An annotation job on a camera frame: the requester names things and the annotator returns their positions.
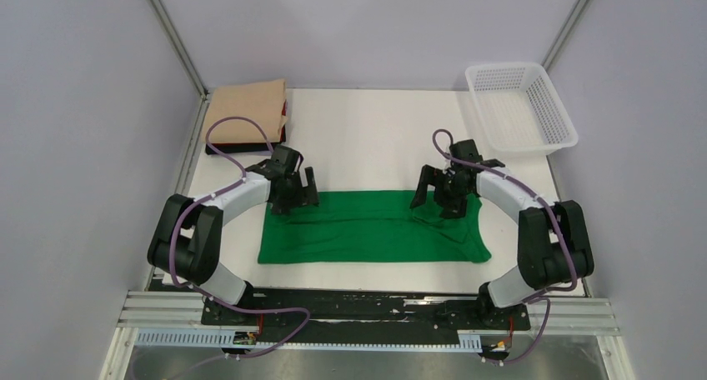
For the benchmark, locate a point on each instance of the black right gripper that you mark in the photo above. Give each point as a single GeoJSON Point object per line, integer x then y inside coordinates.
{"type": "Point", "coordinates": [451, 209]}

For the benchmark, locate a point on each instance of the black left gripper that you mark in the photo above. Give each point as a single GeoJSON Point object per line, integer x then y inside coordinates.
{"type": "Point", "coordinates": [303, 197]}

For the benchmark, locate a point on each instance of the green t shirt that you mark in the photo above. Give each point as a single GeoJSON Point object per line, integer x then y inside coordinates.
{"type": "Point", "coordinates": [372, 227]}

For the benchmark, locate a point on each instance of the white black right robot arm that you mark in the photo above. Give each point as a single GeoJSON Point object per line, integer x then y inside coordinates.
{"type": "Point", "coordinates": [553, 246]}

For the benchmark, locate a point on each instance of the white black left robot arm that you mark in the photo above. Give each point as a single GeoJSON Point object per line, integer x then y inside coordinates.
{"type": "Point", "coordinates": [188, 237]}

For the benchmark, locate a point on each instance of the black folded t shirt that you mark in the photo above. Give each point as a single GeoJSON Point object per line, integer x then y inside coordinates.
{"type": "Point", "coordinates": [238, 138]}

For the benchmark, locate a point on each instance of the beige folded t shirt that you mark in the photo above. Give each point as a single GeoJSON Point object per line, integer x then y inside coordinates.
{"type": "Point", "coordinates": [258, 103]}

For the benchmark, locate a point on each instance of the white plastic basket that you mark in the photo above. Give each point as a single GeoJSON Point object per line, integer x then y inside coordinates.
{"type": "Point", "coordinates": [519, 110]}

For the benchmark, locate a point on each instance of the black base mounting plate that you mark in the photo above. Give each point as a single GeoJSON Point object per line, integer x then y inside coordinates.
{"type": "Point", "coordinates": [338, 316]}

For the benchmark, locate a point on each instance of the aluminium right frame rail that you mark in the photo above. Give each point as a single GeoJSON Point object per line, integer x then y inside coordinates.
{"type": "Point", "coordinates": [564, 33]}

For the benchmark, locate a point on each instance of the aluminium frame rail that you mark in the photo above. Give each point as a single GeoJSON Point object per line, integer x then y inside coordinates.
{"type": "Point", "coordinates": [169, 29]}
{"type": "Point", "coordinates": [564, 33]}

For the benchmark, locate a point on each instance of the white slotted cable duct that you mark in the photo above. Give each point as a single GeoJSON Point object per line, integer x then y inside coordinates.
{"type": "Point", "coordinates": [202, 338]}

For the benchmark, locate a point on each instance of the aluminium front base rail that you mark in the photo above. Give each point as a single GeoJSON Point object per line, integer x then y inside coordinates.
{"type": "Point", "coordinates": [561, 315]}

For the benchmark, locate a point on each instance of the aluminium left frame rail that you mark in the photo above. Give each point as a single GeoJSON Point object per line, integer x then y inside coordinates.
{"type": "Point", "coordinates": [169, 29]}

